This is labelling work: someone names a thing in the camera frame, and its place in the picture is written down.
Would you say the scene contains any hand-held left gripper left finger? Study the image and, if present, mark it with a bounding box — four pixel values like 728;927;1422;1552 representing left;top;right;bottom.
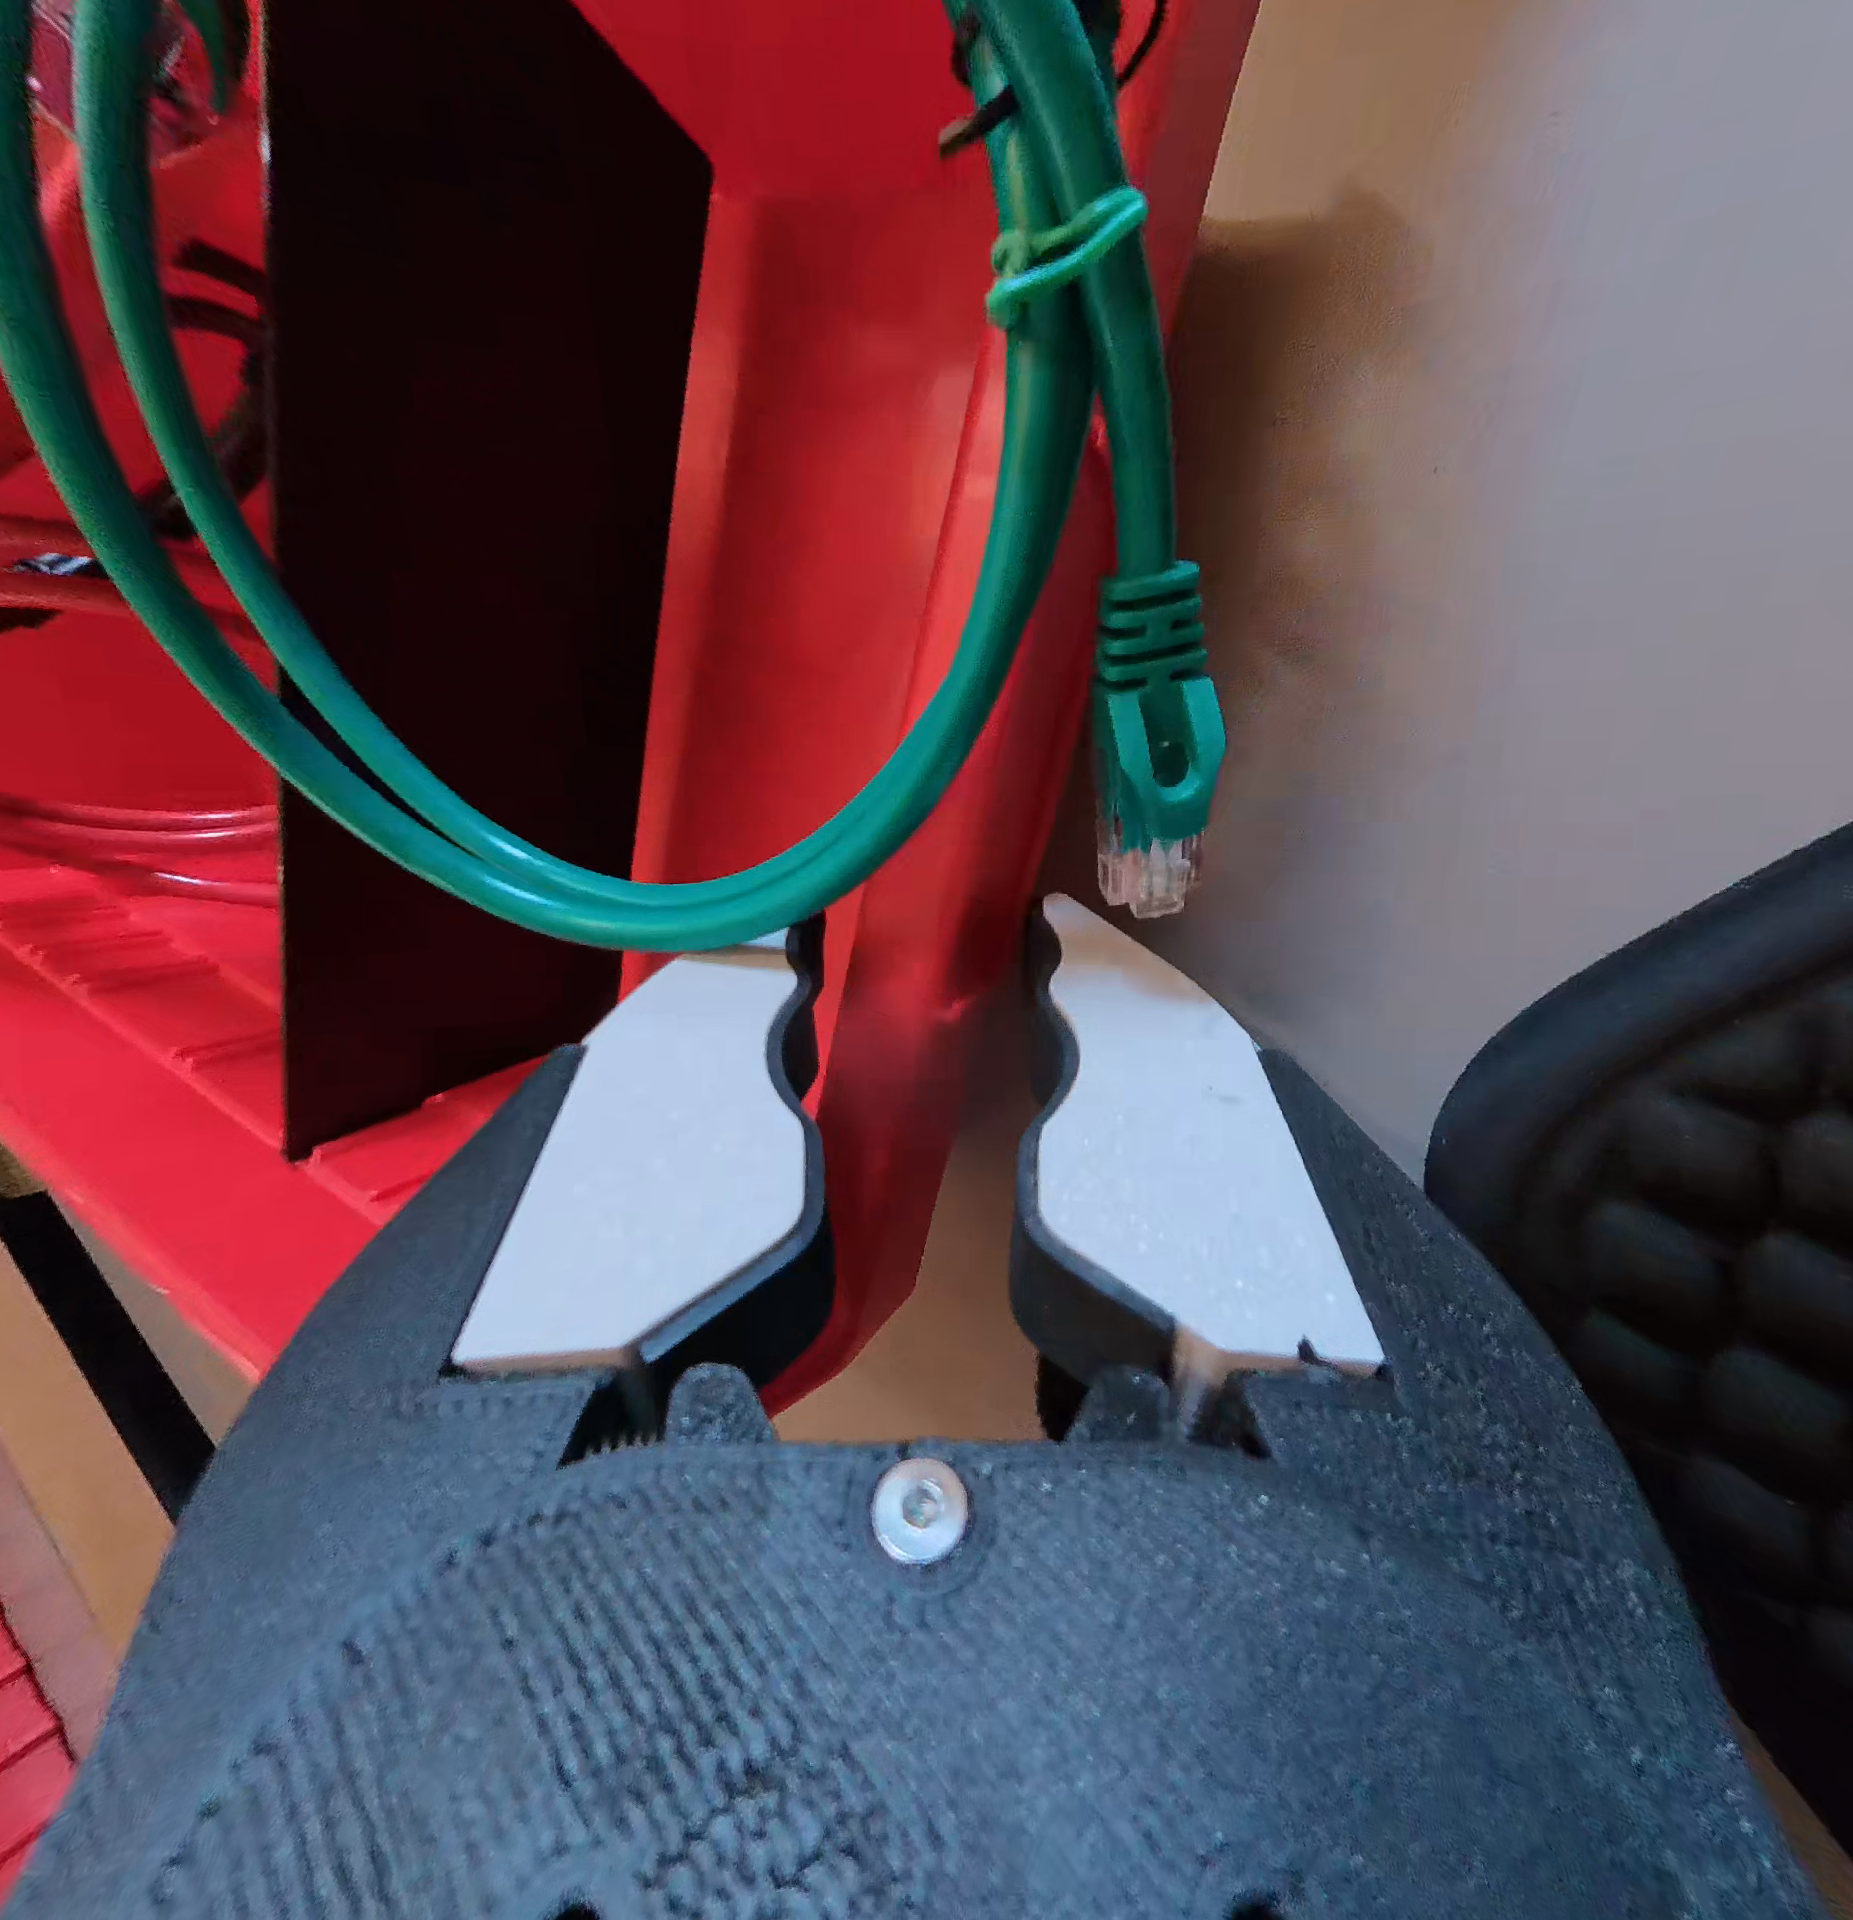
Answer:
450;915;840;1388

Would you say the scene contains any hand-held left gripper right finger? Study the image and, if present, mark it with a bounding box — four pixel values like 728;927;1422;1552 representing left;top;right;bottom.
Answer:
1010;894;1387;1382

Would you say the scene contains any green ethernet cable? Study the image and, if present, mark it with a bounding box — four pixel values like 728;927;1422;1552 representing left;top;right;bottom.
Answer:
0;0;1230;958

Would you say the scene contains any red plastic bin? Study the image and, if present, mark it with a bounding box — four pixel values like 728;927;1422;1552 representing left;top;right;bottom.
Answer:
0;0;1267;1419

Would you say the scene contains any black ethernet cable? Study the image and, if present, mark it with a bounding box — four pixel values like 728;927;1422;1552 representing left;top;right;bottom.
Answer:
146;232;283;543

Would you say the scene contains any black chair armrest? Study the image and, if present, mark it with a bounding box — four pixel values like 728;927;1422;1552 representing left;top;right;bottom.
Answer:
1424;810;1853;1863

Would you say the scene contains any black bin divider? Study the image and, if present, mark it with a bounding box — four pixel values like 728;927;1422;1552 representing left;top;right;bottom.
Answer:
263;0;712;1160

